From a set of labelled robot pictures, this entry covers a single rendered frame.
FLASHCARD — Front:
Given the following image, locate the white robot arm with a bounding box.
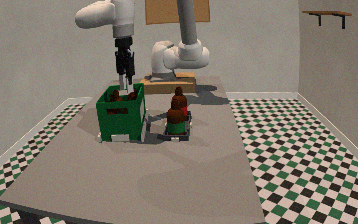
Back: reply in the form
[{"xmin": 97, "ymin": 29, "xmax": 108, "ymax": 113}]
[{"xmin": 75, "ymin": 0, "xmax": 210, "ymax": 83}]

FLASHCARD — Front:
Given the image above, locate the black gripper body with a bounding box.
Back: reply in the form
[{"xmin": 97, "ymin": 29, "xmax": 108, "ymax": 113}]
[{"xmin": 115, "ymin": 37, "xmax": 133, "ymax": 59}]

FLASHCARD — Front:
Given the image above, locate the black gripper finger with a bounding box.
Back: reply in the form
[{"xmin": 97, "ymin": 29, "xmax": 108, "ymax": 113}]
[
  {"xmin": 121, "ymin": 49, "xmax": 135, "ymax": 94},
  {"xmin": 115, "ymin": 51, "xmax": 126, "ymax": 91}
]

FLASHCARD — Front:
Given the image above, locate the green crate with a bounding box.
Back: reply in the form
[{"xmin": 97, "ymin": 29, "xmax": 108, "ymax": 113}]
[{"xmin": 96, "ymin": 83, "xmax": 146, "ymax": 141}]

